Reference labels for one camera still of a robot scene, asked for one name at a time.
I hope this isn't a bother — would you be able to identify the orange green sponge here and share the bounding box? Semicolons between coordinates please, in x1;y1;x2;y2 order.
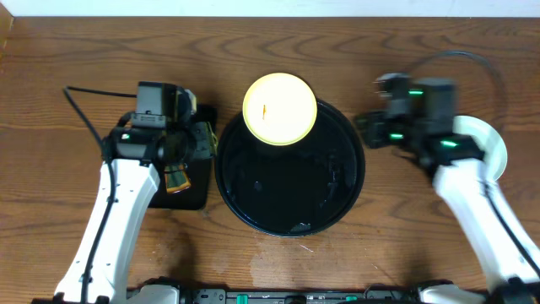
164;164;192;194

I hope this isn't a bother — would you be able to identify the light green plate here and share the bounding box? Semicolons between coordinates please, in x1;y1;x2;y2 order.
453;116;508;181

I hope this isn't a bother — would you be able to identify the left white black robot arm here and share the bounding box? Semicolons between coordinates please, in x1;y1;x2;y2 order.
49;81;217;303

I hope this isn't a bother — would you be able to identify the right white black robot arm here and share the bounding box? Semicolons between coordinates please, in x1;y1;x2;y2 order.
357;73;539;303

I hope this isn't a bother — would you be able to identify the black rectangular tray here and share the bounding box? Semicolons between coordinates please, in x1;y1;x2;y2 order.
149;105;218;210

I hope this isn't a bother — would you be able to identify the black round tray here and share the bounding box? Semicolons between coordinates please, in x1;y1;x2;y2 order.
214;100;365;237

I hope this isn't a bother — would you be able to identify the yellow plate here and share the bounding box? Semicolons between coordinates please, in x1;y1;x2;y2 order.
242;73;318;146

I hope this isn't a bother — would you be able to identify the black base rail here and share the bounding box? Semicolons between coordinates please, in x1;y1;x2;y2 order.
121;287;465;304

